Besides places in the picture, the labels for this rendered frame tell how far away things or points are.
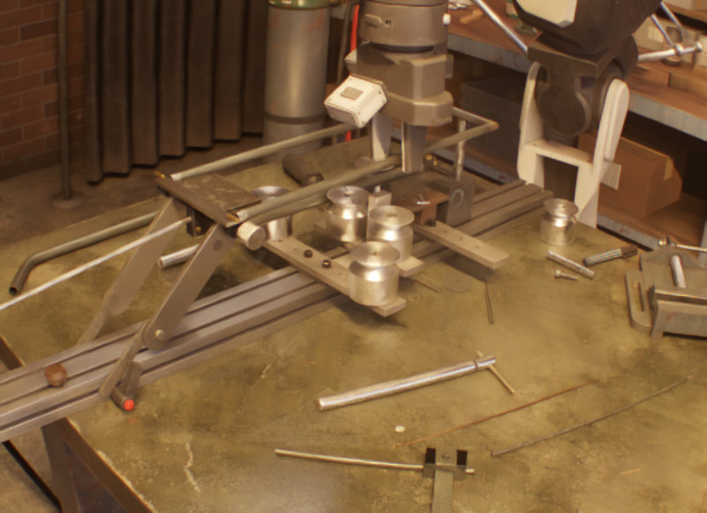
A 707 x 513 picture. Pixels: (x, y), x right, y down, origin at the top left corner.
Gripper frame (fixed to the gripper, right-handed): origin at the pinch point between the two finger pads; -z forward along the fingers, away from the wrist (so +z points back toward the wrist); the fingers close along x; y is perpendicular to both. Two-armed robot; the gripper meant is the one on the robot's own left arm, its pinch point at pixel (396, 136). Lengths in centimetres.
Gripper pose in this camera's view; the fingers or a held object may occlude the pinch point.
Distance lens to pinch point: 90.9
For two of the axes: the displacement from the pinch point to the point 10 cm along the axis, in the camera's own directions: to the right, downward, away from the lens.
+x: -7.1, -3.5, 6.1
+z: 0.4, -8.9, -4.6
